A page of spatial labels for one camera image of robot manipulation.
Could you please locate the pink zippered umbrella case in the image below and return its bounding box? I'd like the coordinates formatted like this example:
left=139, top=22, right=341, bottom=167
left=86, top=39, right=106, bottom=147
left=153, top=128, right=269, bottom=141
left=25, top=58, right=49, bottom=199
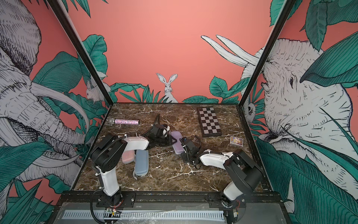
left=121, top=150, right=135, bottom=164

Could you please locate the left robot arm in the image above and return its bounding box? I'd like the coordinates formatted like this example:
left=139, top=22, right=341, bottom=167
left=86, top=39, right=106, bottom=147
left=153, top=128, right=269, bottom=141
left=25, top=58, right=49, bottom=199
left=89, top=124, right=178, bottom=197

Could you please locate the small card box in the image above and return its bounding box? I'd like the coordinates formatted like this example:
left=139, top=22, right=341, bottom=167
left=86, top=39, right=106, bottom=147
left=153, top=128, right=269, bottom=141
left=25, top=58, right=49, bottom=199
left=230, top=136, right=244, bottom=147

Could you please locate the purple zippered umbrella case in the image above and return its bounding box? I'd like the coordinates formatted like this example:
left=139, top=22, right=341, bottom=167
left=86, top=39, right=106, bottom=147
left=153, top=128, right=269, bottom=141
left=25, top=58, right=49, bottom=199
left=170, top=131, right=184, bottom=155

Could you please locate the blue zippered umbrella case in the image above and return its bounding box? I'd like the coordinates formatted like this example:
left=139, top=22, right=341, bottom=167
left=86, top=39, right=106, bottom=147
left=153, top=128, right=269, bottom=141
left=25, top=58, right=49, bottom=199
left=133, top=150, right=149, bottom=180

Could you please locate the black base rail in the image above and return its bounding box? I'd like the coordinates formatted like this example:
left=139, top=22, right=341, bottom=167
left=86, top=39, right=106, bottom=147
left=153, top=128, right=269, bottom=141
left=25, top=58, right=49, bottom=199
left=56, top=191, right=285, bottom=209

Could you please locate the checkered chess board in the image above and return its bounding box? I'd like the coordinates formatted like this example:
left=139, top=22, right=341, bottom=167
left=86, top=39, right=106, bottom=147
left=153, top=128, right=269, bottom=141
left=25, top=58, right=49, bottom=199
left=197, top=107, right=222, bottom=137

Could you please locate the glittery purple bottle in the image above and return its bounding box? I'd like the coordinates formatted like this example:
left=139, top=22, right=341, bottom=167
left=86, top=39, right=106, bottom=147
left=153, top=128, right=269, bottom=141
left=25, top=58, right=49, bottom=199
left=108, top=118, right=140, bottom=125

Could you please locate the right black frame post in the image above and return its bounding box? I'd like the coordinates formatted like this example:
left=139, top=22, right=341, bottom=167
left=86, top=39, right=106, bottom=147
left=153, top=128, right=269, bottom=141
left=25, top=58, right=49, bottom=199
left=239, top=0, right=296, bottom=108

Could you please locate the white perforated cable duct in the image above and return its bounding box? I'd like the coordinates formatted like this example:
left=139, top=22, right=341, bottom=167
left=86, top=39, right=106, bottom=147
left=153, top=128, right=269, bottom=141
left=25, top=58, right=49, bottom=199
left=61, top=209, right=225, bottom=221

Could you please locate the black frame post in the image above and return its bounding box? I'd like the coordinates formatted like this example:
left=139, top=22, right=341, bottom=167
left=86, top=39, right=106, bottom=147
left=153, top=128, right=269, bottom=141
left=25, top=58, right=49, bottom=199
left=47, top=0, right=114, bottom=106
left=239, top=0, right=296, bottom=108

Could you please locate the left black frame post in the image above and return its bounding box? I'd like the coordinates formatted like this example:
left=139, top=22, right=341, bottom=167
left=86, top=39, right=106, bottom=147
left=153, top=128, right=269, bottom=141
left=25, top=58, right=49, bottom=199
left=47, top=0, right=114, bottom=106

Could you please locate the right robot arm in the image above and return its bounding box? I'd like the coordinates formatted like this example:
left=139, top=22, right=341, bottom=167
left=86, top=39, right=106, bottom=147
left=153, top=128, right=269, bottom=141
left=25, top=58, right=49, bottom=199
left=180, top=137, right=264, bottom=208

